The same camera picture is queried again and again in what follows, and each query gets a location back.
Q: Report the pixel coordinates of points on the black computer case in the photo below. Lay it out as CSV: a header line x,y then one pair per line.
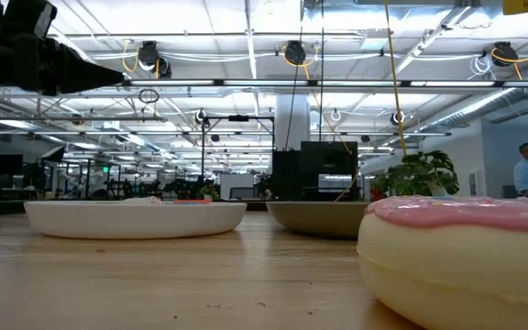
x,y
310,169

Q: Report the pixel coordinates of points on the green potted plant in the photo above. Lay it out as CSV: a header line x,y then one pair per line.
x,y
420,176

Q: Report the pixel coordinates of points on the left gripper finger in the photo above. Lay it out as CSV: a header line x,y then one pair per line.
x,y
90,73

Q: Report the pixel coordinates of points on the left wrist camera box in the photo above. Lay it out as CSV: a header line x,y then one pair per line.
x,y
30,16

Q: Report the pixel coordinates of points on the large pink donut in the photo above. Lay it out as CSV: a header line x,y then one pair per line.
x,y
452,256

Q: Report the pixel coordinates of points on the grey-green bowl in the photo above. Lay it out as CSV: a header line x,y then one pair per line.
x,y
314,220

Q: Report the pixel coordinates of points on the overhead light bar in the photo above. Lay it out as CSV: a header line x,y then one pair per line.
x,y
312,83

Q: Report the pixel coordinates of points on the white round plate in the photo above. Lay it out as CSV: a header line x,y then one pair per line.
x,y
131,220

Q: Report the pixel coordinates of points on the small red donut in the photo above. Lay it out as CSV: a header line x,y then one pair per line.
x,y
193,201

